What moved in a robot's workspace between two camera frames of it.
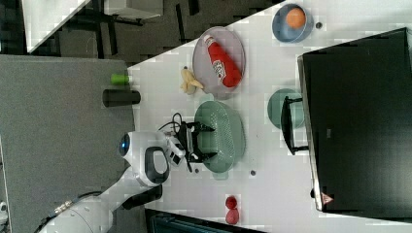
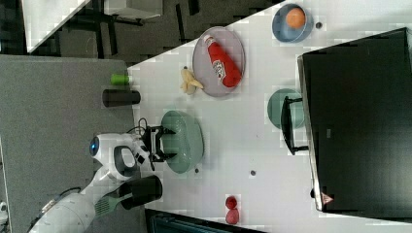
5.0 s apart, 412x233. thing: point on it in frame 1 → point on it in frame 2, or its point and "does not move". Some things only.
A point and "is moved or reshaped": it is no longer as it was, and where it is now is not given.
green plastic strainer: (226, 139) is moved or reshaped
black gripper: (186, 133) → (151, 138)
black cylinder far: (120, 97) does not move
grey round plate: (203, 68) does not move
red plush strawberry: (231, 213) does not move
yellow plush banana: (188, 83) does not move
